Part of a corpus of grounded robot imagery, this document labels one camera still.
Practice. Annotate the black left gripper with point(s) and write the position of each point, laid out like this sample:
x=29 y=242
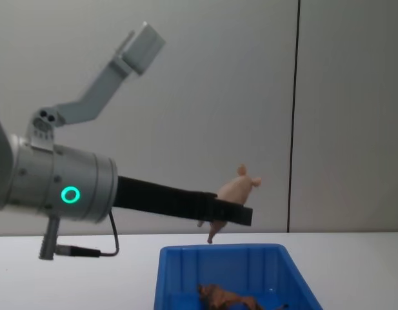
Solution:
x=153 y=198

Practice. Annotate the pink toy pig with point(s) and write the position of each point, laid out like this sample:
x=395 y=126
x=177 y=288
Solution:
x=234 y=190

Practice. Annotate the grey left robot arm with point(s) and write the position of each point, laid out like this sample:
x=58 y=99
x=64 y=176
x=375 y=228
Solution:
x=40 y=181

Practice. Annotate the blue plastic bin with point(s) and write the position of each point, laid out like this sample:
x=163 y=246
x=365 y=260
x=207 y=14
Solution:
x=218 y=268

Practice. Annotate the brown toy animal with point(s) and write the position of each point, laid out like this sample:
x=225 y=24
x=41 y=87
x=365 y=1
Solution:
x=224 y=297

